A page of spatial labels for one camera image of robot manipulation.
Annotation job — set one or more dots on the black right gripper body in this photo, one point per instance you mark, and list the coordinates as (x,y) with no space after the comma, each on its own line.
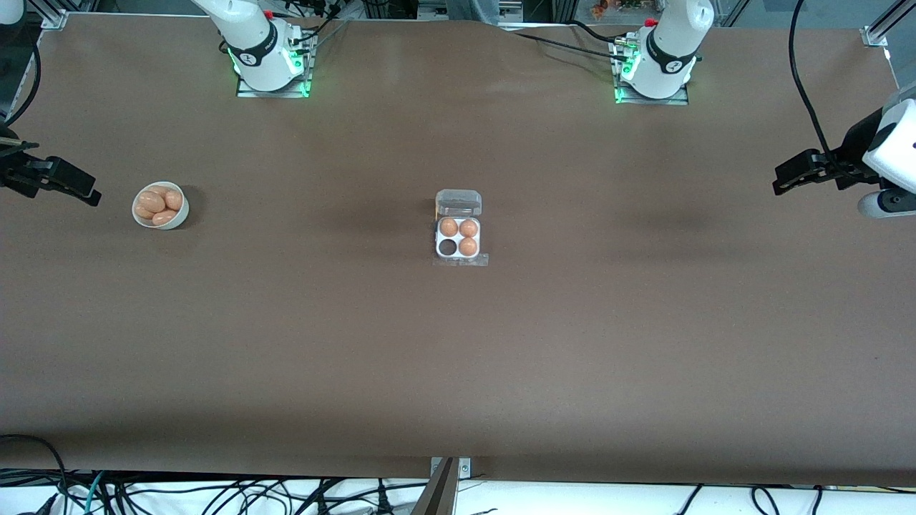
(13,175)

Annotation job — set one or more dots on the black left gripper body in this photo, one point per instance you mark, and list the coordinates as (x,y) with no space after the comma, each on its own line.
(852,145)

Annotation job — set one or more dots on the clear plastic egg box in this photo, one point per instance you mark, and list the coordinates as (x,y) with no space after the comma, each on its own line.
(458,204)

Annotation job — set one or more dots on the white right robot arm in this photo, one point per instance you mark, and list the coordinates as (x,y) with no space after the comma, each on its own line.
(256,43)

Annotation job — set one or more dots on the white round bowl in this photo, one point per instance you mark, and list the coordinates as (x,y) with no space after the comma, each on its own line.
(179,218)

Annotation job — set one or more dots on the aluminium frame corner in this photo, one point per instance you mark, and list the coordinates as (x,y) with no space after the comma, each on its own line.
(874,34)
(54,18)

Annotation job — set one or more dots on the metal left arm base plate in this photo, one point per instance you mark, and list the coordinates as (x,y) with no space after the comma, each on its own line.
(680,99)

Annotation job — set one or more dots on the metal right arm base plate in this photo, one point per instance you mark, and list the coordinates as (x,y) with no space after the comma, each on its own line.
(250,93)

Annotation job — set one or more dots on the small metal bracket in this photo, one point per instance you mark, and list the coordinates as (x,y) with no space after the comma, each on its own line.
(465,468)

